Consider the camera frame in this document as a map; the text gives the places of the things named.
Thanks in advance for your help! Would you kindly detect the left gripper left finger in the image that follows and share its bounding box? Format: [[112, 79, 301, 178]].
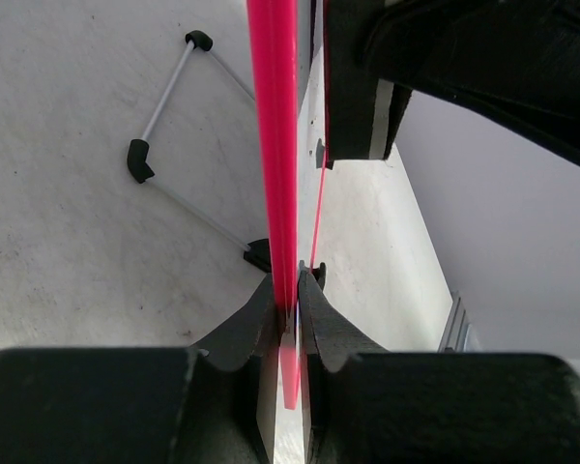
[[0, 278, 276, 463]]

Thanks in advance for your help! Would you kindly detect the black whiteboard eraser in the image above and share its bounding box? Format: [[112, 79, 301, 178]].
[[323, 1, 411, 168]]

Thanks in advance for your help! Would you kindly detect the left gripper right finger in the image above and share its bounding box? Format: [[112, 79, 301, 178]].
[[298, 273, 580, 463]]

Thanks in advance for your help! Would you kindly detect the aluminium front rail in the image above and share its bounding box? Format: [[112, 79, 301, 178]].
[[438, 292, 482, 353]]

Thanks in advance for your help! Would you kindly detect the whiteboard wire stand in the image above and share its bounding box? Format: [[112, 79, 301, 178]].
[[126, 30, 272, 274]]

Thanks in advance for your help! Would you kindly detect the pink framed whiteboard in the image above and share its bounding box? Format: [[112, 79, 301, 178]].
[[246, 1, 328, 410]]

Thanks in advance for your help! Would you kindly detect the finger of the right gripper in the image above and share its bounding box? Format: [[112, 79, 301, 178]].
[[362, 1, 580, 167]]

